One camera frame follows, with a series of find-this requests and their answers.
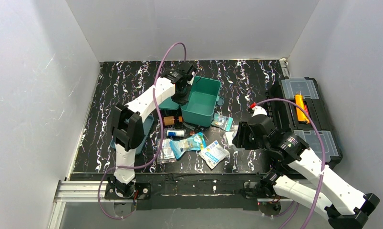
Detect teal medicine box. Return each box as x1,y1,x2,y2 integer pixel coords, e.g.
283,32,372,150
159,77,224,127

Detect teal bandage packet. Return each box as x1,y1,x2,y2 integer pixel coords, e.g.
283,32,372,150
211,113,233,131

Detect brown medicine bottle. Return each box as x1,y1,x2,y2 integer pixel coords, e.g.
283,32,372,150
163,116,183,126

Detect white blue gauze packet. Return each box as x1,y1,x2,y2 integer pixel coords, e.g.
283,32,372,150
199,140,230,169

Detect white ointment tube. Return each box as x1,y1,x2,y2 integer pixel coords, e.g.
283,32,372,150
166,129,186,137

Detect blue white pouch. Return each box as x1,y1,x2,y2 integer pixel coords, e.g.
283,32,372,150
170,132,207,160

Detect clear bag of packets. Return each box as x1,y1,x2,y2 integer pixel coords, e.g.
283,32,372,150
156,138,176,164

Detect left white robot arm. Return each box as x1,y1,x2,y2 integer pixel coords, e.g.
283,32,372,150
108,62,197,197

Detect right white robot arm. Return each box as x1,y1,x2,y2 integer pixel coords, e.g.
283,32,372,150
232,114,380,229

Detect orange tool in toolbox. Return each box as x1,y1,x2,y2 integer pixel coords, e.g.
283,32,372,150
295,93,309,124

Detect black tool box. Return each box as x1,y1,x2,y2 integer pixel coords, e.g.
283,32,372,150
266,77,343,169

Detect small scissors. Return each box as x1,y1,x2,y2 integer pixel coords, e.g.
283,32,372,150
183,123,206,131

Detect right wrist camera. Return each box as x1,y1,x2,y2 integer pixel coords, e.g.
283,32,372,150
250,103,268,116

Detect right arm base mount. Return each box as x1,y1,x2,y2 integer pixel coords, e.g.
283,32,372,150
240,169,283,203

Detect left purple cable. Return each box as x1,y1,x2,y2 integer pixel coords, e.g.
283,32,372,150
97,42,187,220

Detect purple cable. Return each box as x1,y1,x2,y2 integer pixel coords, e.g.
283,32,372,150
254,98,327,229
97,42,187,220

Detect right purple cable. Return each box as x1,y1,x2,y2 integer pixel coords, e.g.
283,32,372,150
254,98,327,229

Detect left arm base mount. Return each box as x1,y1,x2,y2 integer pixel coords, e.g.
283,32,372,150
104,182,152,200

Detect aluminium frame rail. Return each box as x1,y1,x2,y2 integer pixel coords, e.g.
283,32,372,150
48,181,117,229

